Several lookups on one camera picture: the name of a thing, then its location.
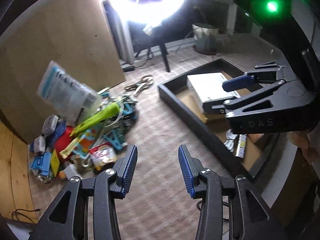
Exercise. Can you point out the black shallow tray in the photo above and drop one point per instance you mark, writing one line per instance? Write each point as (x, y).
(261, 158)

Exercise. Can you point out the fruit print blue pouch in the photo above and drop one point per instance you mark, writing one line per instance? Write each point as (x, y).
(86, 141)

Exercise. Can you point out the gold snack bar wrapper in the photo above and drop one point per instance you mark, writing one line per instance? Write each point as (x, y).
(64, 154)

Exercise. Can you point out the green snack stick packet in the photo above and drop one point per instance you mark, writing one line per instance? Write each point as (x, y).
(108, 112)

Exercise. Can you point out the orange toy figure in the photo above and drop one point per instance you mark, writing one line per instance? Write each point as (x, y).
(61, 175)

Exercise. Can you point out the cardboard box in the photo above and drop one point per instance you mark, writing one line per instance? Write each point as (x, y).
(73, 33)

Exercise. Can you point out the black power strip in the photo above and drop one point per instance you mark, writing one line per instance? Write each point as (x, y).
(128, 69)

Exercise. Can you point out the grey tin box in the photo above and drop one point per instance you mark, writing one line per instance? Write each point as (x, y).
(49, 125)

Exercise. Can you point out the white tissue pack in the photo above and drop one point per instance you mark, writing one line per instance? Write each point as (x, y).
(38, 145)

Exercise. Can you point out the potted spider plant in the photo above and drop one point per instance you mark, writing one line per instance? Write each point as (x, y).
(206, 35)

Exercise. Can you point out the dark blue paper box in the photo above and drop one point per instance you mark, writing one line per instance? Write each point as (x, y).
(59, 131)

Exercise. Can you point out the coffee mate sachet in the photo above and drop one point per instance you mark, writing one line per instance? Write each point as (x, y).
(102, 155)

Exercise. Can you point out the clear printed refill pouch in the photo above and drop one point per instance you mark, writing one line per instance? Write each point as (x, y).
(72, 100)

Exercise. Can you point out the red fabric pouch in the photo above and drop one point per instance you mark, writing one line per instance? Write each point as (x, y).
(64, 140)

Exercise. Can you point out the white power adapter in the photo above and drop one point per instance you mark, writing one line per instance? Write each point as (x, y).
(71, 171)

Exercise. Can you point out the teal plastic clothes peg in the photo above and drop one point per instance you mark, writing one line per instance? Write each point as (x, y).
(116, 139)

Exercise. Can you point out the white plastic hanger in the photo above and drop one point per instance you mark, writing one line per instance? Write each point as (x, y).
(107, 126)

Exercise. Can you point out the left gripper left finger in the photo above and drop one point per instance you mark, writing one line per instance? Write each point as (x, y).
(66, 217)

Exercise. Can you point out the metal scissors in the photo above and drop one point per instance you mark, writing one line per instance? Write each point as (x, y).
(136, 88)

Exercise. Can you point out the blue wet wipes pack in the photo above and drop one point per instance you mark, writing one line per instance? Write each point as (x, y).
(37, 163)

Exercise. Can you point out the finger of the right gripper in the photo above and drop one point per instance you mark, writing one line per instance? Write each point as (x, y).
(238, 83)

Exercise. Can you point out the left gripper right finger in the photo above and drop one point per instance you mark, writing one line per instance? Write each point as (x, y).
(249, 215)

